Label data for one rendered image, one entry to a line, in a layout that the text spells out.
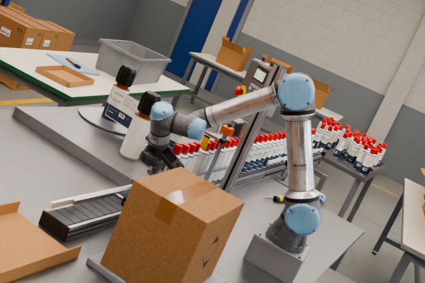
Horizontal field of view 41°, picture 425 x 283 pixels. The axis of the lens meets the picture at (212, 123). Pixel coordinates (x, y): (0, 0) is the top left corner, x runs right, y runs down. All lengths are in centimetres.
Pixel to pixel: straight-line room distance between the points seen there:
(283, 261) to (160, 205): 69
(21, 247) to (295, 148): 89
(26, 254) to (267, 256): 87
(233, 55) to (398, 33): 304
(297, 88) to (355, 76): 794
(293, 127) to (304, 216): 29
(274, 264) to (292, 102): 61
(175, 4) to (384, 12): 367
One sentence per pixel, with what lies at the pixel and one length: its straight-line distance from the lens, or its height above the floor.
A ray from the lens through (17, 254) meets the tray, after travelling 164.
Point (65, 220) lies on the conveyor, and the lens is 177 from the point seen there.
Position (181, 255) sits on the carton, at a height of 100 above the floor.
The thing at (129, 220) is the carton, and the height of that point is 101.
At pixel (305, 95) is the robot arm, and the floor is 148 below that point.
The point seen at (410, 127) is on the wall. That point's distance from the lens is 977.
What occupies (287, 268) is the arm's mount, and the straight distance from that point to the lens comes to 210.
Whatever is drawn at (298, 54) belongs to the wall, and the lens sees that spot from 990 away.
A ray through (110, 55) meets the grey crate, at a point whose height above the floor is 94.
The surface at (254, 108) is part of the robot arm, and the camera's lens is 202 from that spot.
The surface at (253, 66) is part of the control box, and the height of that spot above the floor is 144.
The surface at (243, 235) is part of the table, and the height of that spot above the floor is 83.
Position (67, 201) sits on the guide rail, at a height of 91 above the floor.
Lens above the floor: 167
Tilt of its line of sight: 12 degrees down
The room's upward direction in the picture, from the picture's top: 23 degrees clockwise
